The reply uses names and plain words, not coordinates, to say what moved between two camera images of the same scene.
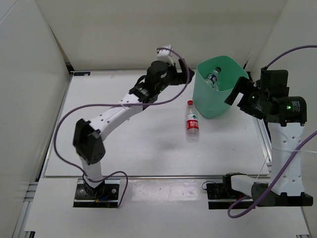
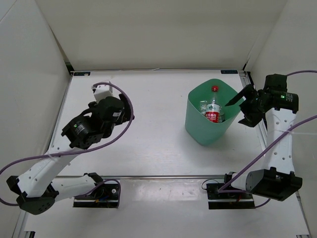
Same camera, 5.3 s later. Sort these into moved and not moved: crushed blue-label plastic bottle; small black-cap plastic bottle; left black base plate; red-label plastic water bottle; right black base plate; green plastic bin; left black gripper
Moved: crushed blue-label plastic bottle; red-label plastic water bottle; small black-cap plastic bottle; green plastic bin; left black gripper
Not moved: right black base plate; left black base plate
